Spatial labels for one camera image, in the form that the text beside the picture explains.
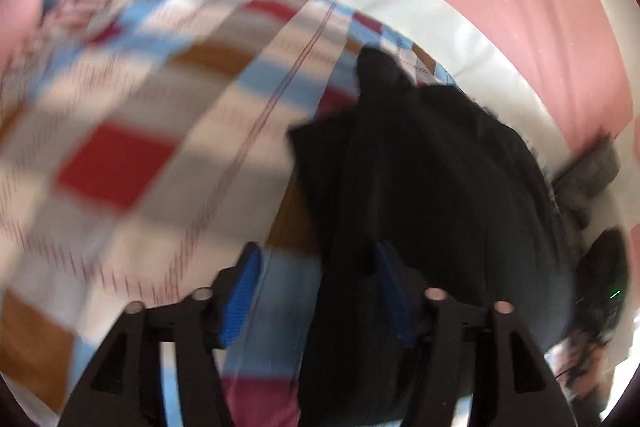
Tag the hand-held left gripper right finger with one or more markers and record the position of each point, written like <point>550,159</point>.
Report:
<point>395,297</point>

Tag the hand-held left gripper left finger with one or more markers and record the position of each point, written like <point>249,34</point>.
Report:
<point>242,297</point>

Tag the black jacket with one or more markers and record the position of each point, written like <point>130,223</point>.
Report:
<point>440,182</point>

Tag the grey quilted jacket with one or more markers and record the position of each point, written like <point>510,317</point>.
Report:
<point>590,172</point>

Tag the checkered bed sheet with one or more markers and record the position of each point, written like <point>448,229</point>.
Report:
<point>150,107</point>

